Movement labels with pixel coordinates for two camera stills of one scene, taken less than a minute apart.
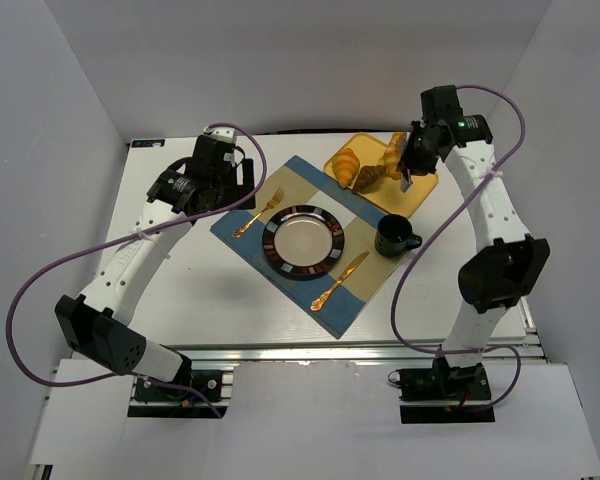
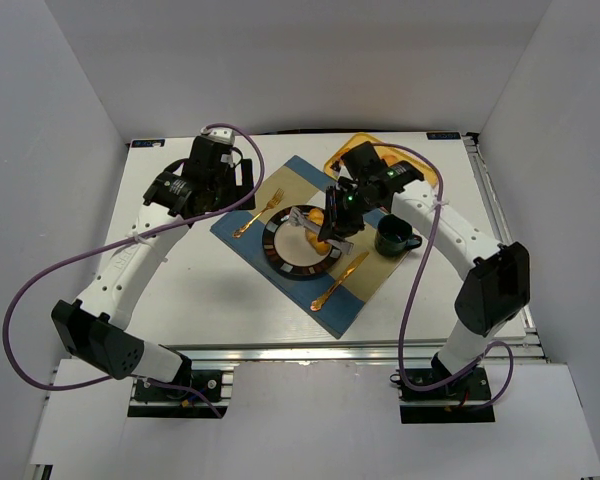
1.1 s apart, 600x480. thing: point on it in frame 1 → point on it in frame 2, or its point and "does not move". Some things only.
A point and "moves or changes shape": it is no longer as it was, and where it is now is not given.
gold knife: x=318 y=302 does not move
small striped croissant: x=394 y=152 → x=317 y=215
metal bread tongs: x=406 y=179 moves or changes shape
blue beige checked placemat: x=336 y=298 does not move
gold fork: x=279 y=193 does not move
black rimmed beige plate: x=303 y=242 does not move
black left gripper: x=245 y=182 does not move
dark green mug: x=394 y=236 does not move
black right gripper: x=412 y=161 → x=342 y=220
